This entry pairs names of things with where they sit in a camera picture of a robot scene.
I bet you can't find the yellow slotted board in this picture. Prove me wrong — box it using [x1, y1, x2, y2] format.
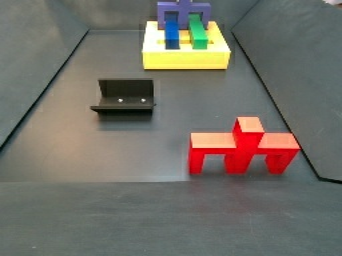
[142, 21, 231, 70]

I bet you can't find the green rectangular bar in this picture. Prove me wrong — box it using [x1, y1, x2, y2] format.
[189, 13, 209, 50]

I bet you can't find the red three-legged block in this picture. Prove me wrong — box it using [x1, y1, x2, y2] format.
[189, 117, 301, 175]

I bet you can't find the blue rectangular bar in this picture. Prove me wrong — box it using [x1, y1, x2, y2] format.
[165, 13, 179, 50]

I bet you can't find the black angle bracket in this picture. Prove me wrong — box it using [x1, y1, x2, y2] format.
[91, 78, 155, 113]

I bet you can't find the purple three-legged block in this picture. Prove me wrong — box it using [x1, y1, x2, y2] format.
[157, 0, 211, 29]

